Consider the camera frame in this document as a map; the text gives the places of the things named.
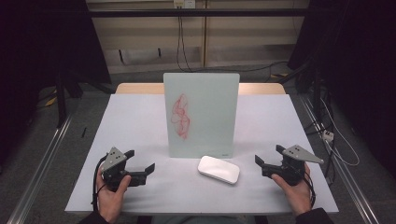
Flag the aluminium floor rail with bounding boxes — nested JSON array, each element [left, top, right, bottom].
[[298, 93, 380, 224], [7, 114, 77, 224]]

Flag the pale green glass whiteboard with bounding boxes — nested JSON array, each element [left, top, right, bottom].
[[163, 72, 241, 159]]

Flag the black floor cables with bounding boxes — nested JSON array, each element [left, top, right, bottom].
[[304, 102, 337, 188]]

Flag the dark curtain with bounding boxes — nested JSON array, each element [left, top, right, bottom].
[[0, 0, 112, 166], [287, 0, 396, 178]]

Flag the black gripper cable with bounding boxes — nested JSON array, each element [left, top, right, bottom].
[[91, 155, 108, 213], [303, 169, 318, 209]]

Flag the black floor cable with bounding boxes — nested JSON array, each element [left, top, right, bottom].
[[190, 61, 290, 75]]

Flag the white cable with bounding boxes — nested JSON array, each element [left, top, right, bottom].
[[319, 97, 361, 167]]

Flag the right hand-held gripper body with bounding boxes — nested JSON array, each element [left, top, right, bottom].
[[262, 145, 325, 187]]

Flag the wooden table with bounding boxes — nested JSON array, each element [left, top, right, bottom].
[[115, 82, 287, 95]]

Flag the person's right hand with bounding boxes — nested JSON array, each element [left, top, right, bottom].
[[270, 162, 313, 217]]

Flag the white board eraser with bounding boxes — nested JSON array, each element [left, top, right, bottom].
[[197, 155, 241, 185]]

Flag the black metal stand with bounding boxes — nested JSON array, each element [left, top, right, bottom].
[[277, 59, 325, 126], [55, 70, 116, 129]]

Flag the black hanging cables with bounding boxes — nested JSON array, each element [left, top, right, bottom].
[[176, 15, 194, 74]]

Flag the person's left hand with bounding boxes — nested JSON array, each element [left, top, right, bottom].
[[95, 169, 133, 224]]

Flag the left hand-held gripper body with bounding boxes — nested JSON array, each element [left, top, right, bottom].
[[101, 147, 148, 191]]

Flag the white table cover sheet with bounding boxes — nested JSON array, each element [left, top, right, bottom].
[[64, 93, 340, 216]]

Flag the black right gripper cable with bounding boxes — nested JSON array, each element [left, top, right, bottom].
[[303, 169, 318, 209]]

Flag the black horizontal bar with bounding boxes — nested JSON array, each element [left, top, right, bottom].
[[88, 7, 310, 19]]

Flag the white wall socket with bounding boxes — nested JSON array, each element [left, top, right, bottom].
[[173, 0, 197, 9]]

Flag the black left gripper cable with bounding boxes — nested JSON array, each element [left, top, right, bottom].
[[91, 155, 108, 213]]

